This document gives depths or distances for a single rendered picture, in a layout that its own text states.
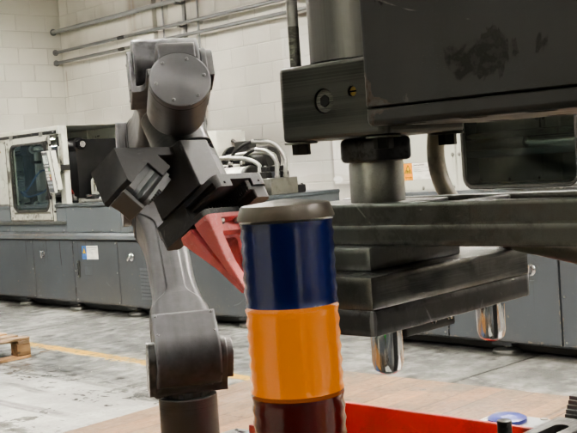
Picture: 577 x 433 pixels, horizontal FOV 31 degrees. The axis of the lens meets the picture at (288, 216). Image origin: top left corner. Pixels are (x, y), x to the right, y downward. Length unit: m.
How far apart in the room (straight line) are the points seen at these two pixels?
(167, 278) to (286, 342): 0.74
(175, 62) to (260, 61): 9.42
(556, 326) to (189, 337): 4.99
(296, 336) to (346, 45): 0.30
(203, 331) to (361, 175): 0.43
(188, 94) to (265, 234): 0.56
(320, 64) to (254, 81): 9.77
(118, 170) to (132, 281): 7.90
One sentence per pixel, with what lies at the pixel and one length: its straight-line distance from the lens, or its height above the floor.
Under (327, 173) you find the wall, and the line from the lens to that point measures 9.74.
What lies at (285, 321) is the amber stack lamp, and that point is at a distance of 0.40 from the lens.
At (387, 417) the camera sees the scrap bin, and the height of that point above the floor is 0.95.
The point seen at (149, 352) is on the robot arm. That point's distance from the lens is 1.08.
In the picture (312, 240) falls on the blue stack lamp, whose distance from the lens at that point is 0.40.
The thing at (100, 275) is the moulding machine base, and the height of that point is 0.34.
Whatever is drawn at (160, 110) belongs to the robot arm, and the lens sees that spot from 0.97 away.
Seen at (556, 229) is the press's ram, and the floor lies 1.17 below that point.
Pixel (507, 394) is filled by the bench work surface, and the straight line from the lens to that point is 1.36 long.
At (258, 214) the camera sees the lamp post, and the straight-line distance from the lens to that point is 0.40.
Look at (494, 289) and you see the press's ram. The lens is 0.73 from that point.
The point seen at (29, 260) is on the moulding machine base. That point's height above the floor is 0.44.
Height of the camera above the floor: 1.21
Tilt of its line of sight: 3 degrees down
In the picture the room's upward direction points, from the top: 4 degrees counter-clockwise
